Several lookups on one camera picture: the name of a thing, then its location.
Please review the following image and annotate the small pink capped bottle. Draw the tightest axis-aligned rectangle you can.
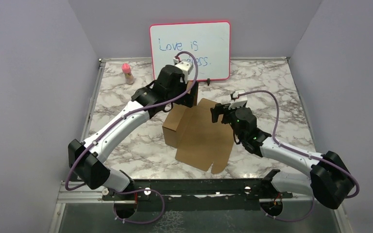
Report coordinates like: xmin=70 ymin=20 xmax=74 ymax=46
xmin=121 ymin=63 xmax=135 ymax=84

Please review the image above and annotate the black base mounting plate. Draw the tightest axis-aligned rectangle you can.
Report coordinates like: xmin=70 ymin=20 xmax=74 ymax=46
xmin=102 ymin=178 xmax=292 ymax=212

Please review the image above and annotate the white board with pink frame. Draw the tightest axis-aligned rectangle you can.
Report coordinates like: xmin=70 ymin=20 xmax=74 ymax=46
xmin=150 ymin=21 xmax=230 ymax=82

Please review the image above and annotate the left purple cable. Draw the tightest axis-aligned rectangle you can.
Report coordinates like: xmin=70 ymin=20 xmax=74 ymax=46
xmin=65 ymin=51 xmax=199 ymax=225

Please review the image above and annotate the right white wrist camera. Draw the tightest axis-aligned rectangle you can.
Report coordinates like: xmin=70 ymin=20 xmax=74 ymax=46
xmin=228 ymin=89 xmax=248 ymax=109

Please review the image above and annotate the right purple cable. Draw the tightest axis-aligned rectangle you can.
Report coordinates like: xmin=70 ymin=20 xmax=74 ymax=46
xmin=237 ymin=90 xmax=360 ymax=223

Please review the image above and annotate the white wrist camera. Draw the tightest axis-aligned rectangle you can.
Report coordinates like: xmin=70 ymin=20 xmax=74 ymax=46
xmin=228 ymin=89 xmax=248 ymax=109
xmin=173 ymin=57 xmax=194 ymax=82

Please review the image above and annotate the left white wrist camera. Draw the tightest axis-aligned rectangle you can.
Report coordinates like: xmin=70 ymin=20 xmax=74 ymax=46
xmin=173 ymin=57 xmax=194 ymax=82

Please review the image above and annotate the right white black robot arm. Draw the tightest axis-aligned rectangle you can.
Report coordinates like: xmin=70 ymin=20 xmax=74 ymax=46
xmin=210 ymin=102 xmax=358 ymax=209

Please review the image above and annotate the purple cable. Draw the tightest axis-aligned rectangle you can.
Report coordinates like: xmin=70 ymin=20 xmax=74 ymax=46
xmin=237 ymin=90 xmax=360 ymax=223
xmin=65 ymin=51 xmax=199 ymax=225

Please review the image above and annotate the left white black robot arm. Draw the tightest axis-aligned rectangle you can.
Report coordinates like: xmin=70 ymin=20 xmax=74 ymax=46
xmin=68 ymin=61 xmax=197 ymax=200

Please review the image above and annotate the brown cardboard box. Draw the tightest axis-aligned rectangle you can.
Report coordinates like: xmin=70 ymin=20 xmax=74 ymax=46
xmin=162 ymin=98 xmax=234 ymax=174

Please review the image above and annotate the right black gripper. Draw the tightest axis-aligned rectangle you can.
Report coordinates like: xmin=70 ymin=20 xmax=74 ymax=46
xmin=210 ymin=102 xmax=246 ymax=140

